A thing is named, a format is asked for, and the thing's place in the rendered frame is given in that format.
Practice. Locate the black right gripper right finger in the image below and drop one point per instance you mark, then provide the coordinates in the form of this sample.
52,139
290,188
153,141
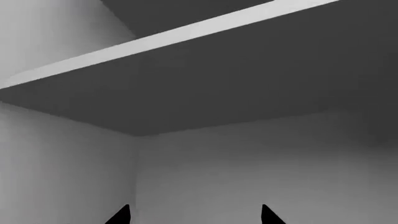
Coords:
269,217

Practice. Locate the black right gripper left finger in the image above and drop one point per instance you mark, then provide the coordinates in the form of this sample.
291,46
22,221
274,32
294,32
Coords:
121,217

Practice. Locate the white cabinet shelf board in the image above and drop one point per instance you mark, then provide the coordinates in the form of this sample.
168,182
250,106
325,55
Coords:
217,81

